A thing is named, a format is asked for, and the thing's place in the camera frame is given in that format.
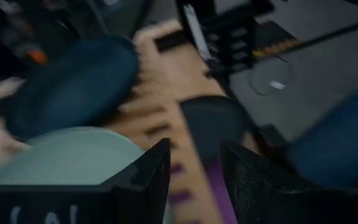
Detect black hazard-striped mat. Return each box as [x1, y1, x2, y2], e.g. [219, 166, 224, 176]
[252, 21, 301, 59]

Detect white label strip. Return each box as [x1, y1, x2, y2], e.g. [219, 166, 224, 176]
[183, 2, 213, 62]

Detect dark green plate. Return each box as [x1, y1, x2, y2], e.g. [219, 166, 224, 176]
[180, 95, 257, 166]

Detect wooden slatted shelf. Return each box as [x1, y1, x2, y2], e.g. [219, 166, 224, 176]
[0, 93, 226, 224]

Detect blue rounded object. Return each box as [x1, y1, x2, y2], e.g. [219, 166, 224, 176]
[286, 83, 358, 189]

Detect teal plate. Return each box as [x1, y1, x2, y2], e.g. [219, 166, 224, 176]
[4, 35, 140, 141]

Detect mint green plate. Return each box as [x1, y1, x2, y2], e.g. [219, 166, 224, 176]
[0, 125, 146, 187]

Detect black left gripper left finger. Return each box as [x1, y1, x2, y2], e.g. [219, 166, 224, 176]
[0, 138, 172, 224]

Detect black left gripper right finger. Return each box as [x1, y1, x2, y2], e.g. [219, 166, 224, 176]
[220, 139, 358, 224]

